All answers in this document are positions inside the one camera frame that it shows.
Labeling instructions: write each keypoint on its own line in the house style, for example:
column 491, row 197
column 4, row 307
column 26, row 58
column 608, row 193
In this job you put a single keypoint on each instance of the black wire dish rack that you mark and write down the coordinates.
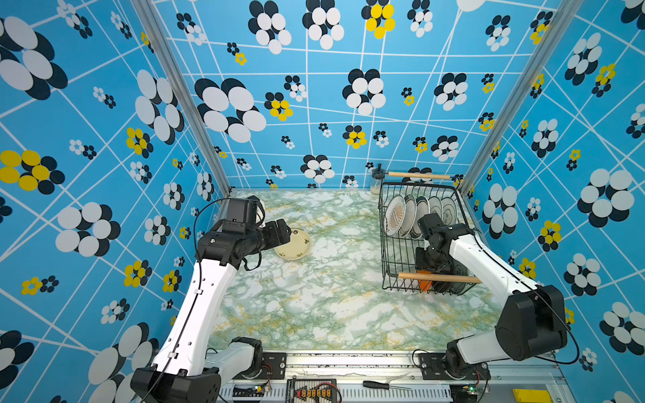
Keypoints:
column 398, row 254

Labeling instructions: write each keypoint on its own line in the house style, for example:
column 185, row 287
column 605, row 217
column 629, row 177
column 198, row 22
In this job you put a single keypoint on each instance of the yellow box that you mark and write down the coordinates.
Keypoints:
column 531, row 396

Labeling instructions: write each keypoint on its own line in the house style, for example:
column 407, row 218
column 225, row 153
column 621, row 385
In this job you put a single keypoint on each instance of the black screwdriver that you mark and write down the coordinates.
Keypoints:
column 375, row 385

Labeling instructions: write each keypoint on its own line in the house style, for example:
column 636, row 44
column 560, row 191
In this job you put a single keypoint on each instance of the black terminal board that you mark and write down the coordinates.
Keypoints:
column 313, row 391

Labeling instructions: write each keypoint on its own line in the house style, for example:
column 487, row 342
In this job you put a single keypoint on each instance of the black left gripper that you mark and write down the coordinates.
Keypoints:
column 275, row 238

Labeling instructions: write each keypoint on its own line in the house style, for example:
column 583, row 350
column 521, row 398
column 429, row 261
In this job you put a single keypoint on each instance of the white plate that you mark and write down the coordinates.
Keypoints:
column 409, row 217
column 449, row 211
column 394, row 216
column 422, row 209

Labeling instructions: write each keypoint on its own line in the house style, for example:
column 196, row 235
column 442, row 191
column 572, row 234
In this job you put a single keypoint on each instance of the cream plate with black stamp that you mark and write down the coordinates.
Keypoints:
column 299, row 246

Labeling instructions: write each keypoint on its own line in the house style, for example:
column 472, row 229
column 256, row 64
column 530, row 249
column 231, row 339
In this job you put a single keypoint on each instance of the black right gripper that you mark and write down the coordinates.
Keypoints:
column 440, row 267

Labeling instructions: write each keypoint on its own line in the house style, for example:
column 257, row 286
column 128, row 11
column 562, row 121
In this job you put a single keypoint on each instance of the glass jar with black lid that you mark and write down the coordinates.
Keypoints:
column 378, row 175

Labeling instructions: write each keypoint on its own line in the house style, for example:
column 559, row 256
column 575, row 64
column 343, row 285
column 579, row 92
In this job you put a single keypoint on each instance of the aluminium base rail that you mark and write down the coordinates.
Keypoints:
column 423, row 372

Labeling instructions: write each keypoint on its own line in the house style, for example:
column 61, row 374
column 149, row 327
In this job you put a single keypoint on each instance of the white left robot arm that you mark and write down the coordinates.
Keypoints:
column 179, row 373

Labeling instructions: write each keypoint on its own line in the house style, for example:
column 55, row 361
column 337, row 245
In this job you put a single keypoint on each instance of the orange plate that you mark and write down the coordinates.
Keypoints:
column 424, row 284

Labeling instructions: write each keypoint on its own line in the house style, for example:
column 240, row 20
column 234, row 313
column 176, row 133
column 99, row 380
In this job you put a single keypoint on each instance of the wooden rack handle far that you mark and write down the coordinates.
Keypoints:
column 419, row 175

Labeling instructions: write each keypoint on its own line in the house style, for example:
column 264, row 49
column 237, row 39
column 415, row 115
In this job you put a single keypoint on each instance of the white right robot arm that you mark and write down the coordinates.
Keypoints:
column 532, row 322

